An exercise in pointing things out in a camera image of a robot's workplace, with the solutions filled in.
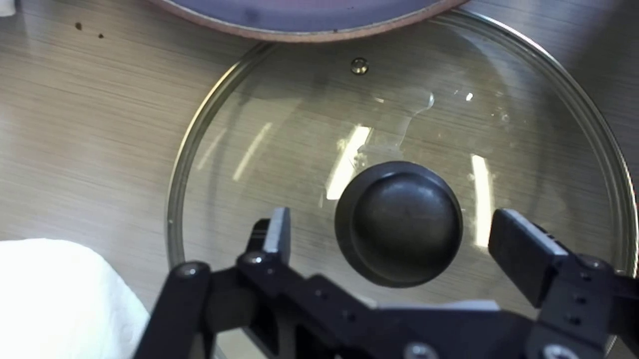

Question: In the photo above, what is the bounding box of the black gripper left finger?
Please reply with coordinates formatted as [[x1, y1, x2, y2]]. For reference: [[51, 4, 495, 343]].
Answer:
[[131, 206, 315, 359]]

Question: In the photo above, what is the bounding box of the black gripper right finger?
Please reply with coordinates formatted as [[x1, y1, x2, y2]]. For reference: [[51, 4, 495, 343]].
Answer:
[[487, 206, 639, 359]]

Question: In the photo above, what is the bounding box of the glass lid with black knob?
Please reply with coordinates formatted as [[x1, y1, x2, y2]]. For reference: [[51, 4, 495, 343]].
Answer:
[[163, 8, 639, 315]]

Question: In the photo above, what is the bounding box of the white paper towel roll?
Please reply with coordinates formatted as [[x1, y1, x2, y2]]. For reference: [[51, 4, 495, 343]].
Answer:
[[0, 235, 151, 359]]

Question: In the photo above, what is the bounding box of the purple frying pan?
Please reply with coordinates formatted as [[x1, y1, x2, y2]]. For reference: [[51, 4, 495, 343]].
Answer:
[[147, 0, 469, 44]]

